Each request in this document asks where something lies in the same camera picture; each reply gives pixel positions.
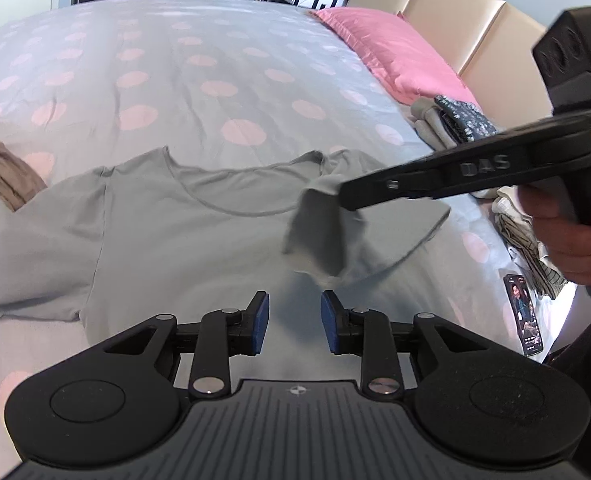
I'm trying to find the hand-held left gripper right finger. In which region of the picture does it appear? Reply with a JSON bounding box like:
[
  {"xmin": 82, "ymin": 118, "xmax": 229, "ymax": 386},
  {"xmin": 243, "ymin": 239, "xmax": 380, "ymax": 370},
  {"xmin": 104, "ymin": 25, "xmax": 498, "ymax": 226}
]
[{"xmin": 320, "ymin": 289, "xmax": 496, "ymax": 401}]

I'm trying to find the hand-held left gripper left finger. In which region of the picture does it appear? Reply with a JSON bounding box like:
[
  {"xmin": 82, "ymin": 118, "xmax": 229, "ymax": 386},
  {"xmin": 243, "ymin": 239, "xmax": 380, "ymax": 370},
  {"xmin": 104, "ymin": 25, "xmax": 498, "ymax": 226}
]
[{"xmin": 93, "ymin": 290, "xmax": 270, "ymax": 401}]

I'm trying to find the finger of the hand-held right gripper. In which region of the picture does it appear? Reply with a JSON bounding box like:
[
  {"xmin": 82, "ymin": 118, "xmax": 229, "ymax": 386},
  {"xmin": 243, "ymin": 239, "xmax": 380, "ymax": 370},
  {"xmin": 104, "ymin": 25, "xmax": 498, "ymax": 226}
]
[{"xmin": 339, "ymin": 154, "xmax": 446, "ymax": 211}]

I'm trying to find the grey t-shirt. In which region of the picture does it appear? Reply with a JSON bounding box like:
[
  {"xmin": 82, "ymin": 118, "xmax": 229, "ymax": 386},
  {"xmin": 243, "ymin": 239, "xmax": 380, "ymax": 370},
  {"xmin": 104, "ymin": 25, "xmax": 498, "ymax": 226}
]
[{"xmin": 0, "ymin": 146, "xmax": 451, "ymax": 343}]

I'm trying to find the person's right hand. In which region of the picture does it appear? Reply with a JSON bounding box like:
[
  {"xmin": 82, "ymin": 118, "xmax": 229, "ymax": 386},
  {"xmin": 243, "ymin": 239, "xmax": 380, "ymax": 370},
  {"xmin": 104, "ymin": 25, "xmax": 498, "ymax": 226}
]
[{"xmin": 518, "ymin": 180, "xmax": 591, "ymax": 286}]

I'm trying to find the beige folded garment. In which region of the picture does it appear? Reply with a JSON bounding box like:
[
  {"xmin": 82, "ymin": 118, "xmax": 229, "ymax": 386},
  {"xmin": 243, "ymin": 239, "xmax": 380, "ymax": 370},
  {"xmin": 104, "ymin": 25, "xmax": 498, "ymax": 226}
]
[{"xmin": 408, "ymin": 96, "xmax": 459, "ymax": 151}]

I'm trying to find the dark floral folded garment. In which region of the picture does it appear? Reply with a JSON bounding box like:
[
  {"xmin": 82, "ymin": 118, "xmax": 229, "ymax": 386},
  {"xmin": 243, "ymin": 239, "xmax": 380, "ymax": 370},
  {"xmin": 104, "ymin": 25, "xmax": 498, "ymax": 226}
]
[{"xmin": 433, "ymin": 94, "xmax": 499, "ymax": 143}]

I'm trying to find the cream striped garment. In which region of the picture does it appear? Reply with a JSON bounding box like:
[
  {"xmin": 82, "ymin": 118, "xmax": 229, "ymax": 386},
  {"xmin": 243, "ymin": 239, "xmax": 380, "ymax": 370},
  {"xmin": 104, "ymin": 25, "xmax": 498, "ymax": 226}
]
[{"xmin": 490, "ymin": 185, "xmax": 569, "ymax": 301}]

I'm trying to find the pink pillow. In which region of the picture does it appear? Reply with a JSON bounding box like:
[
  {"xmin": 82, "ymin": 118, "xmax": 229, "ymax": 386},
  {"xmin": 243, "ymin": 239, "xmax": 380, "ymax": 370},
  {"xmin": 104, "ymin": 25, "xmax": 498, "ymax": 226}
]
[{"xmin": 311, "ymin": 6, "xmax": 479, "ymax": 106}]

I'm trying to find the cream padded headboard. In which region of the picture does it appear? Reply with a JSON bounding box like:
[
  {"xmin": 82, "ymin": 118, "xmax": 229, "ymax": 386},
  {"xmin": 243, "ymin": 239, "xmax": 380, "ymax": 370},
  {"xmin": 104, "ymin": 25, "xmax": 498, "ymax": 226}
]
[{"xmin": 348, "ymin": 0, "xmax": 571, "ymax": 133}]

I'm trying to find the black smartphone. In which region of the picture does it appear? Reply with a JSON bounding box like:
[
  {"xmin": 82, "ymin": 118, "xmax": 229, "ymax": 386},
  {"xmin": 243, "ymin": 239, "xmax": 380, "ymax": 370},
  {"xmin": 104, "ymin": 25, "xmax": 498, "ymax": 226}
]
[{"xmin": 504, "ymin": 273, "xmax": 546, "ymax": 359}]

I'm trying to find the person's dark clothing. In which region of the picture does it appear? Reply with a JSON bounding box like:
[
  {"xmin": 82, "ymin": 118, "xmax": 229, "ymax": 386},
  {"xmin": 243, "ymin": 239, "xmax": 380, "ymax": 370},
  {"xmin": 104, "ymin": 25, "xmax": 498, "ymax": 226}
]
[{"xmin": 543, "ymin": 280, "xmax": 591, "ymax": 480}]

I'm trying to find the bed with polka dot sheet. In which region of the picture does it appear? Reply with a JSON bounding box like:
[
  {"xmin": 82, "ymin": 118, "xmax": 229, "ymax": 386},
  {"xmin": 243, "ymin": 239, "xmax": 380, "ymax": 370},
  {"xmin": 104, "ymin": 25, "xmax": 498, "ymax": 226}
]
[{"xmin": 0, "ymin": 0, "xmax": 576, "ymax": 480}]

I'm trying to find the tan garment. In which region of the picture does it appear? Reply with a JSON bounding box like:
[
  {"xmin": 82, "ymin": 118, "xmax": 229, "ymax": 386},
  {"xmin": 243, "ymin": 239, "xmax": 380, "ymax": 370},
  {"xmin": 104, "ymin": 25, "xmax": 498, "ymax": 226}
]
[{"xmin": 0, "ymin": 139, "xmax": 49, "ymax": 211}]

